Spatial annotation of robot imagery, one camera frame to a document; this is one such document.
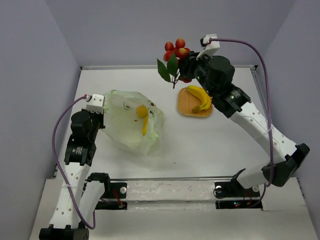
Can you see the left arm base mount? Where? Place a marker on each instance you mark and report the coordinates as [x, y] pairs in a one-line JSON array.
[[115, 198]]

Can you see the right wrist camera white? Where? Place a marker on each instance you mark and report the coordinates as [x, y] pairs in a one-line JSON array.
[[210, 46]]

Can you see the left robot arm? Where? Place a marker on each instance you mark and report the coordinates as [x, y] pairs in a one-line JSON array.
[[74, 215]]

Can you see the fake yellow banana bunch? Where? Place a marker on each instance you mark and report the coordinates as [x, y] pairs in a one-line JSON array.
[[202, 95]]

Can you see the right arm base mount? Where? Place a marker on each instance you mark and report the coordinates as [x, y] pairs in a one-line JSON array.
[[229, 194]]

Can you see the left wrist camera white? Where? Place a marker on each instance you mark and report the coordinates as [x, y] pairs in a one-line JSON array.
[[95, 103]]

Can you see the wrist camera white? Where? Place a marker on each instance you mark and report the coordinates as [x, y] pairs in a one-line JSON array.
[[210, 46], [95, 103]]

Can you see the square woven bamboo tray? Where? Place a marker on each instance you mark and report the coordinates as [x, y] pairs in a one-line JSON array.
[[185, 103]]

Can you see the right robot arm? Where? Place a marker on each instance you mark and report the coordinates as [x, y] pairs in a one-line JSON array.
[[285, 155]]

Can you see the light green plastic bag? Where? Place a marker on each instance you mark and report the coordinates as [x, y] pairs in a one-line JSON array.
[[124, 127]]

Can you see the fake red berry branch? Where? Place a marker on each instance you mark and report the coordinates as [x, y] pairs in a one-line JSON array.
[[168, 69]]

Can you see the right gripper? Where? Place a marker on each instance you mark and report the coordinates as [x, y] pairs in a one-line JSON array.
[[187, 65]]

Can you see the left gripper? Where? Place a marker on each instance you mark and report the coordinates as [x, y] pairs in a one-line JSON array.
[[101, 117]]

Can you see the fake yellow starfruit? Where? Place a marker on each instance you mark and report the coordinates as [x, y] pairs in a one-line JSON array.
[[145, 124]]

